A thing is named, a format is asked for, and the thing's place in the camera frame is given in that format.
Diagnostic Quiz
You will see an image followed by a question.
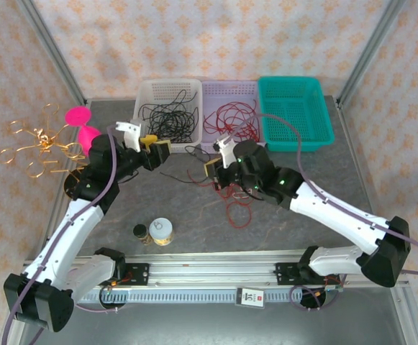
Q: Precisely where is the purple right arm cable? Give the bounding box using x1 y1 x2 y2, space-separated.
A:
224 114 418 313

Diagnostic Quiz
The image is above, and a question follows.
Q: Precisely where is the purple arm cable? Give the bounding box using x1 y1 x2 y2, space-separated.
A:
224 114 418 313
0 125 122 345

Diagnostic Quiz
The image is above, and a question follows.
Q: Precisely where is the lilac plastic basket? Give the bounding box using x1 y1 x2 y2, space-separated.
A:
199 79 267 155

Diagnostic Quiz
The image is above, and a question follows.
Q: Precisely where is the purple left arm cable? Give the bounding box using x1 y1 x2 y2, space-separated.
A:
0 125 122 345

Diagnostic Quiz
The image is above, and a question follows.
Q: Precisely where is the grey slotted cable duct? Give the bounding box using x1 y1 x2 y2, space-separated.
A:
75 288 305 303

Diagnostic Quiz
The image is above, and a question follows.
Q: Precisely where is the small dark jar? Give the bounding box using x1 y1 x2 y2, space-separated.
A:
132 224 150 246

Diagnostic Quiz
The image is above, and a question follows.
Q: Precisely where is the white plastic basket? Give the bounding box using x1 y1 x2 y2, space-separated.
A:
130 78 204 155

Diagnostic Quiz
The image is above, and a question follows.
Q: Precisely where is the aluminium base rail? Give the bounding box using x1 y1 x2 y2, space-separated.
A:
23 249 410 289

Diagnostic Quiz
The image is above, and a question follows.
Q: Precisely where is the teal plastic basket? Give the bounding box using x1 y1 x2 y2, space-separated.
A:
257 75 335 152

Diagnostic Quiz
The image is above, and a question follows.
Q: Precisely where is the red cable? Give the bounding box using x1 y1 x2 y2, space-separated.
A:
186 171 257 229
203 101 260 142

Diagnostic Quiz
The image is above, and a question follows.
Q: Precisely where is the tin can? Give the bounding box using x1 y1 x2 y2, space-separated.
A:
148 218 176 247

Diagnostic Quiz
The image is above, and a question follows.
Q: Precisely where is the label card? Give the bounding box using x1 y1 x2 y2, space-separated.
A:
235 287 266 309

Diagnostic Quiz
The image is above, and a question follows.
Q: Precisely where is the pink hourglass-shaped object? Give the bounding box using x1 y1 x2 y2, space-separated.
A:
64 106 104 157

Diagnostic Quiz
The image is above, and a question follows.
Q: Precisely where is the gold wire stand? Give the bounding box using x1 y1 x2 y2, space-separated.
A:
0 103 89 198

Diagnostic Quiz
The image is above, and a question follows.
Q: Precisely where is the aluminium frame post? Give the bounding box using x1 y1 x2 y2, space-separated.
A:
337 0 408 107
15 0 88 106

